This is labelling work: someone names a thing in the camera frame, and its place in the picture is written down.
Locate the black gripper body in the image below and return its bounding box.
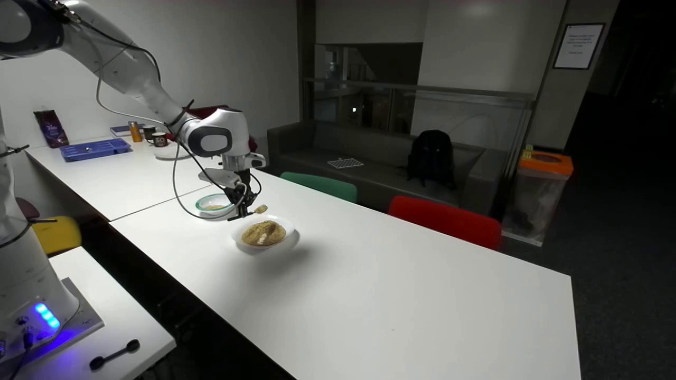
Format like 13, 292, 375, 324
221, 166, 260, 200

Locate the green and white bowl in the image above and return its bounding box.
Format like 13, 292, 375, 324
195, 192, 238, 222

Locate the large brown sugar heap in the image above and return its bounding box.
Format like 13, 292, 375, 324
238, 217, 288, 248

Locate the green chair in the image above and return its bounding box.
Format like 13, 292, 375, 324
278, 168, 359, 204

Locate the paper sheet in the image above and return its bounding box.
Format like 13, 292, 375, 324
324, 153, 368, 173

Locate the orange small bottle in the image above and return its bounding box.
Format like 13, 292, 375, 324
126, 118, 146, 146

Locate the blue flat tablet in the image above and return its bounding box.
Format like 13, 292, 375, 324
56, 134, 136, 164

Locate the yellow chair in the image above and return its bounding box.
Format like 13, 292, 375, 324
29, 212, 85, 258

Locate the black backpack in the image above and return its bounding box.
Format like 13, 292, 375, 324
406, 129, 457, 189

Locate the dark purple box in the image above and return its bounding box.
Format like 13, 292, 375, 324
32, 108, 72, 150

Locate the black small tool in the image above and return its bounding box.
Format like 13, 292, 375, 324
87, 337, 142, 374

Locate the red chair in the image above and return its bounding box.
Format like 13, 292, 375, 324
386, 194, 506, 252

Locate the orange lidded bin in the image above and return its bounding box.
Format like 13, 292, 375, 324
500, 146, 576, 248

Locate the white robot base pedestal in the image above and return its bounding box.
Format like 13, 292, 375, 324
0, 129, 106, 363

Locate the white wall poster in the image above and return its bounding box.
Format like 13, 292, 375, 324
551, 20, 607, 71

